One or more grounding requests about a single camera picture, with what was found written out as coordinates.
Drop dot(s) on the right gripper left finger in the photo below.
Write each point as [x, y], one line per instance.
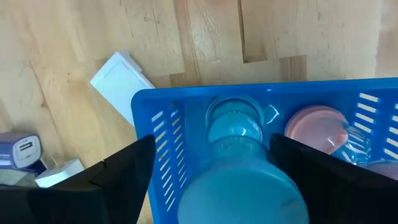
[77, 202]

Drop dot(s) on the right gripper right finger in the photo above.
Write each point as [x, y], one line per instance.
[342, 199]

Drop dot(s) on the pink hourglass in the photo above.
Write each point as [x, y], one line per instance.
[314, 127]

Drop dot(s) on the blue hourglass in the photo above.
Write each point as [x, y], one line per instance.
[242, 193]

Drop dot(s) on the white rectangular box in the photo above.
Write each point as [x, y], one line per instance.
[121, 84]

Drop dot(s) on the white USB charger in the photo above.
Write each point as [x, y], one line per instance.
[59, 174]

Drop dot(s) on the purple USB charger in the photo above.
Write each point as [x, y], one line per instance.
[18, 149]

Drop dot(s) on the blue plastic basket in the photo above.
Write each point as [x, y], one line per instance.
[192, 102]

